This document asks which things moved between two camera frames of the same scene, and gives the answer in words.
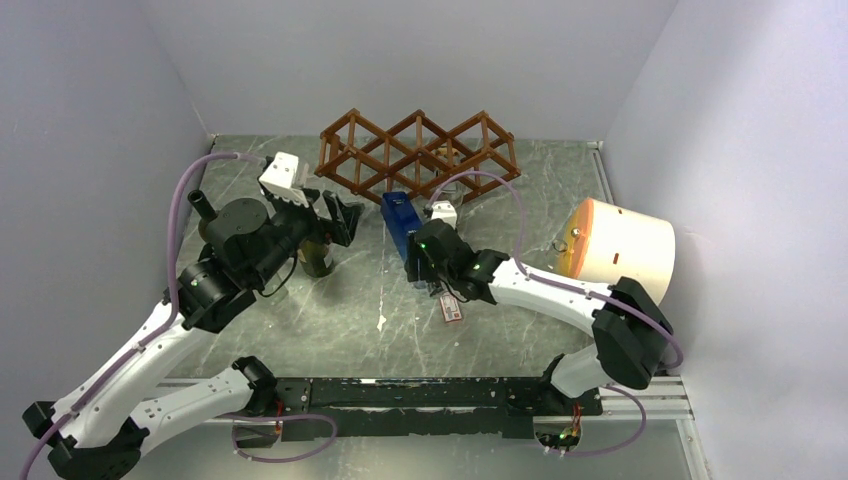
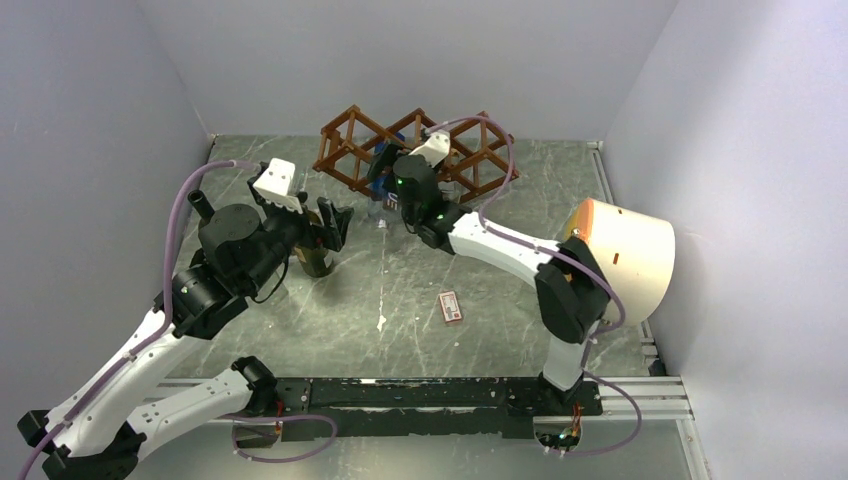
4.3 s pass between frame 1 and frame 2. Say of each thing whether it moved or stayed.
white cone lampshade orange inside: stayed
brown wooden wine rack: stayed
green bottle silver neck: stayed
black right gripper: moved
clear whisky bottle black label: stayed
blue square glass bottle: moved
